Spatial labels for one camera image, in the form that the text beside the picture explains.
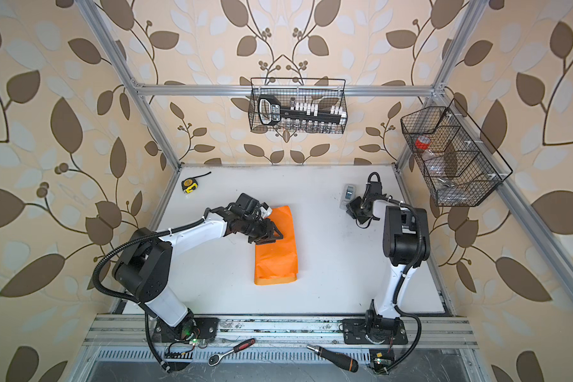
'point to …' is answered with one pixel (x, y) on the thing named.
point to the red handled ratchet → (214, 359)
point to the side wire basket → (460, 165)
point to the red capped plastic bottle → (422, 143)
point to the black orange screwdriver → (339, 360)
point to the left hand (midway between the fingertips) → (278, 235)
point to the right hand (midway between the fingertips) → (348, 209)
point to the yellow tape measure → (189, 185)
